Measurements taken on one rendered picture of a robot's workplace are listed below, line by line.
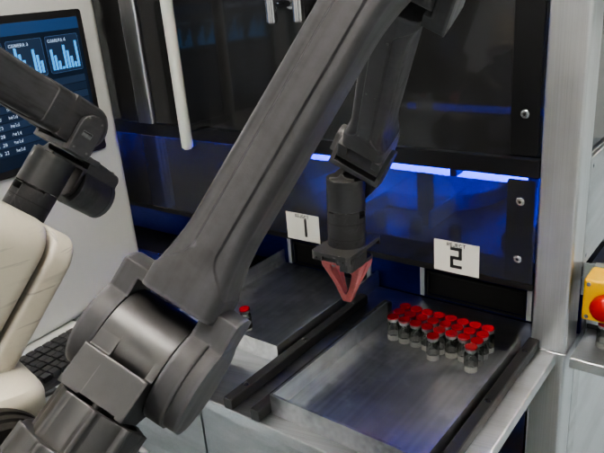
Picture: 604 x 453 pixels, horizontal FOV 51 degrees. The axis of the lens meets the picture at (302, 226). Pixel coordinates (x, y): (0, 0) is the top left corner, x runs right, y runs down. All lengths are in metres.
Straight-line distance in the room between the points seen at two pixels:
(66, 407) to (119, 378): 0.04
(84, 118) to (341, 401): 0.56
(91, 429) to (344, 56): 0.30
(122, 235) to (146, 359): 1.17
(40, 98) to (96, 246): 0.79
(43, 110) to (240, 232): 0.44
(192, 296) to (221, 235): 0.05
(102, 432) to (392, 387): 0.66
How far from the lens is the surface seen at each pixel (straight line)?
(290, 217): 1.33
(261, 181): 0.45
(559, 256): 1.08
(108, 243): 1.60
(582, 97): 1.01
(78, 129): 0.86
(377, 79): 0.69
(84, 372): 0.47
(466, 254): 1.14
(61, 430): 0.46
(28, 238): 0.55
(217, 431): 1.89
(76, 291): 1.57
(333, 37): 0.46
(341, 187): 0.91
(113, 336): 0.48
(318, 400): 1.03
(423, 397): 1.03
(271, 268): 1.47
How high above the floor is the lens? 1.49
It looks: 21 degrees down
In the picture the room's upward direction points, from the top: 5 degrees counter-clockwise
